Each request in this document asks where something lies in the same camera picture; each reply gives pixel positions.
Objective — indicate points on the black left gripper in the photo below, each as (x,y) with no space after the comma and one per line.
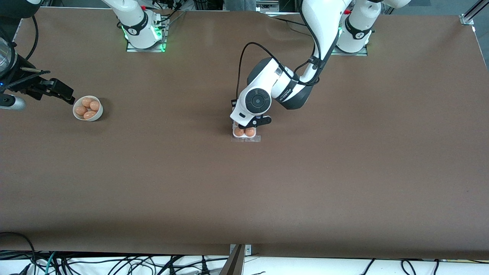
(233,102)

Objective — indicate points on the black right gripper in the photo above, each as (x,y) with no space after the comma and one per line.
(27,85)

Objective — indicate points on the clear plastic egg box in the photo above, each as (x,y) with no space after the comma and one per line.
(244,136)

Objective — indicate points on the brown egg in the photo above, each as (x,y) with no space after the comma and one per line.
(90,114)
(94,105)
(80,110)
(239,132)
(86,102)
(250,132)

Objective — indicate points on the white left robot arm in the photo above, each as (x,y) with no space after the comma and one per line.
(324,23)

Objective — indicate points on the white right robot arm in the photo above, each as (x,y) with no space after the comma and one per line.
(137,23)

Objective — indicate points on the clear adhesive tape strip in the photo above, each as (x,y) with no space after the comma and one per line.
(246,140)

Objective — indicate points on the white round bowl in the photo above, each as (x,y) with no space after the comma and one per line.
(100,112)

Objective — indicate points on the small metal bracket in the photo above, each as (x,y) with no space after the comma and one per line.
(248,250)

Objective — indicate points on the metal stand post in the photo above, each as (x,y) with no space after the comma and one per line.
(233,263)

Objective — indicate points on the aluminium frame profile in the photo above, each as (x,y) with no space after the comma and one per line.
(468,17)

